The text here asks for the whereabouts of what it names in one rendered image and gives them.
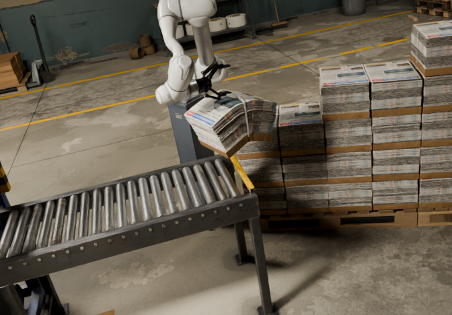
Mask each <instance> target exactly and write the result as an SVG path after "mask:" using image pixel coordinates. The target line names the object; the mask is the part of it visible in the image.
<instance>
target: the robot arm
mask: <svg viewBox="0 0 452 315"><path fill-rule="evenodd" d="M216 11H217V4H216V1H215V0H160V1H159V5H158V8H157V17H158V20H159V25H160V28H161V31H162V34H163V39H164V41H165V45H166V46H167V47H168V48H169V49H170V50H171V51H172V52H173V57H172V58H171V59H170V61H169V70H168V80H167V81H166V82H165V84H164V85H161V86H160V87H159V88H157V89H156V91H155V93H156V98H157V101H158V102H159V103H160V104H163V105H170V104H177V103H181V104H187V103H189V102H191V101H193V100H194V99H196V98H198V97H200V96H202V93H204V96H203V97H205V98H213V99H216V100H221V96H226V95H227V94H230V93H231V92H228V91H224V92H219V93H218V92H216V91H215V90H214V89H212V88H211V87H212V84H214V83H219V82H221V81H223V80H224V79H226V78H227V76H228V67H230V66H231V65H228V64H227V63H226V62H225V61H224V60H222V59H219V58H218V57H217V56H216V55H214V52H213V45H212V40H211V32H210V28H209V20H210V17H211V16H213V15H215V14H216ZM186 20H187V21H188V22H189V24H190V25H191V26H192V31H193V35H194V40H195V43H196V49H197V52H198V59H197V62H196V63H194V61H193V60H192V58H191V57H189V56H188V55H185V52H184V49H183V48H182V46H181V44H180V43H179V42H178V41H177V40H176V30H177V25H178V22H181V21H186ZM209 90H210V91H211V92H212V93H214V94H216V95H218V97H215V96H211V95H209V94H208V93H207V92H208V91H209Z"/></svg>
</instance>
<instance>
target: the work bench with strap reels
mask: <svg viewBox="0 0 452 315"><path fill-rule="evenodd" d="M215 1H216V2H220V1H226V0H215ZM240 3H241V13H236V14H231V15H228V16H226V17H225V18H224V17H216V18H213V19H210V20H209V28H210V32H211V36H217V35H221V34H227V33H230V32H236V31H240V30H244V34H248V32H247V29H250V28H251V29H252V36H253V38H252V39H257V38H256V33H255V26H254V16H253V10H252V0H248V3H249V9H250V19H251V23H249V22H247V20H246V15H245V11H244V6H243V0H240ZM158 5H159V4H158V3H157V4H153V6H154V8H155V12H156V15H157V8H158ZM157 21H158V24H159V20H158V17H157ZM185 26H186V32H185V33H184V30H183V26H182V25H177V30H176V40H177V41H178V42H179V43H182V42H188V41H191V40H194V35H193V31H192V26H191V25H190V24H186V25H185ZM159 31H160V34H161V40H162V43H163V51H165V50H166V51H167V58H168V57H171V55H170V51H169V48H168V47H167V46H166V45H165V41H164V39H163V34H162V31H161V28H160V25H159Z"/></svg>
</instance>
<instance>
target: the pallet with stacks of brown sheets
mask: <svg viewBox="0 0 452 315"><path fill-rule="evenodd" d="M31 77H32V72H27V73H26V67H25V66H24V64H23V62H22V59H21V57H20V52H19V51H17V52H11V53H7V54H3V55H0V90H3V89H7V88H12V87H16V88H17V90H18V91H15V92H9V93H6V94H0V97H2V96H8V95H12V94H18V93H21V92H27V91H28V87H27V85H26V84H27V83H28V82H30V78H31Z"/></svg>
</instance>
